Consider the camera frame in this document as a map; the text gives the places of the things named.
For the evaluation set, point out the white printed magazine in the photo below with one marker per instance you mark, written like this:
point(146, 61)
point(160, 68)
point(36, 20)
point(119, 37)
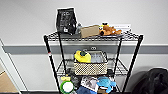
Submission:
point(89, 82)

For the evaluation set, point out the pale woven basket dark spots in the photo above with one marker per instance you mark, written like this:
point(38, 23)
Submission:
point(90, 68)

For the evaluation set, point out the brown cardboard box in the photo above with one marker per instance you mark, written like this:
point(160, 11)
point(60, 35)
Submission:
point(90, 31)

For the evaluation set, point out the black bag with white print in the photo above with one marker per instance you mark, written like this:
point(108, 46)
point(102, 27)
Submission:
point(66, 20)

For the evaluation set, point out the white door frame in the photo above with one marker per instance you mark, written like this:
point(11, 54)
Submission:
point(8, 70)

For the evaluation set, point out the yellow plush toy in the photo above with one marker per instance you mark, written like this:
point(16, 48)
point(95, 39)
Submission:
point(82, 56)

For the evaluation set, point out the orange plush toy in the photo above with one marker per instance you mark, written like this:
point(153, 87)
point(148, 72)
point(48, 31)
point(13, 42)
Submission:
point(110, 29)

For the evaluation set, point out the dark blue cap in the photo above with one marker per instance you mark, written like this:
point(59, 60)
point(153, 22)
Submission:
point(85, 90)

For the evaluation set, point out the black office chair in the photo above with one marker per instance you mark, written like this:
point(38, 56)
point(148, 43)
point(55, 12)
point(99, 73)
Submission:
point(155, 81)

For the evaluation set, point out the green and white bowl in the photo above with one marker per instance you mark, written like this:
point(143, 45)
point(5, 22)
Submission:
point(67, 86)

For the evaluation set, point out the light blue plush toy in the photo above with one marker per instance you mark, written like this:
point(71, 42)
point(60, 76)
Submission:
point(106, 82)

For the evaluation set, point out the small yellow item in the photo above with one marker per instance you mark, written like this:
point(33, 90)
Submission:
point(66, 78)

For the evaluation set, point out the square grey wall outlet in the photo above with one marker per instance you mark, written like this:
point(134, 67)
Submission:
point(93, 48)

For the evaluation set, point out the flat white box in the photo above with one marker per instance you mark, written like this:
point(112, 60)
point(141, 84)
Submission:
point(124, 26)

